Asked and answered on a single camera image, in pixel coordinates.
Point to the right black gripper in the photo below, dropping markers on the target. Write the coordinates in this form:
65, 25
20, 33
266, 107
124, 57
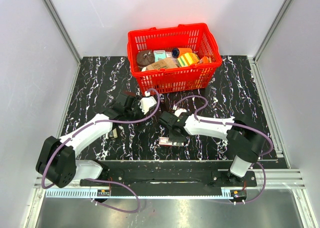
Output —
172, 138

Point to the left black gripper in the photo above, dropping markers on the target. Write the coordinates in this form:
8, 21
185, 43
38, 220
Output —
142, 115

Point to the beige stapler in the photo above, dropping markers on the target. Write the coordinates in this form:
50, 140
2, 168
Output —
112, 134

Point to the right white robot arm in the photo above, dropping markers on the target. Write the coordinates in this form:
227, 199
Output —
244, 143

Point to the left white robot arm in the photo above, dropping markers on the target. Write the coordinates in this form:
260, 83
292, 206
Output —
58, 163

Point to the staple box red white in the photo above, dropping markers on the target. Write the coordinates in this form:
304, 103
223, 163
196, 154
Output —
164, 141

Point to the brown round muffin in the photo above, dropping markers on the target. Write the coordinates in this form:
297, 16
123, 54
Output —
145, 58

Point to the brown cardboard box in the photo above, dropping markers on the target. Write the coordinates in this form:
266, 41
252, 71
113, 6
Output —
166, 63

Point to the teal small carton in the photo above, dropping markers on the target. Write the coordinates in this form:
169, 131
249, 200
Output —
159, 55

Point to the yellow green sponge pack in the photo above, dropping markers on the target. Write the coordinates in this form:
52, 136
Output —
188, 59

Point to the orange bottle blue cap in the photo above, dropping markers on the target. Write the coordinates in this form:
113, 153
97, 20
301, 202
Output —
177, 52

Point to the orange snack packet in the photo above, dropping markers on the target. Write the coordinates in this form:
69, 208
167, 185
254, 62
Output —
205, 60

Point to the red plastic shopping basket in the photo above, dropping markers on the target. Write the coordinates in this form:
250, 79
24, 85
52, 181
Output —
195, 36

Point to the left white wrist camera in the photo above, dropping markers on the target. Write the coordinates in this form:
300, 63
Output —
147, 102

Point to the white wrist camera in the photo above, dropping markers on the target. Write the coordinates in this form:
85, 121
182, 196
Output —
147, 102
179, 111

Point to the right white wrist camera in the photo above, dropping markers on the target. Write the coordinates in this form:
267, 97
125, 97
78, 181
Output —
179, 111

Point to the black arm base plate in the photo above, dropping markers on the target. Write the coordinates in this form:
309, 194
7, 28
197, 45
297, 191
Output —
173, 179

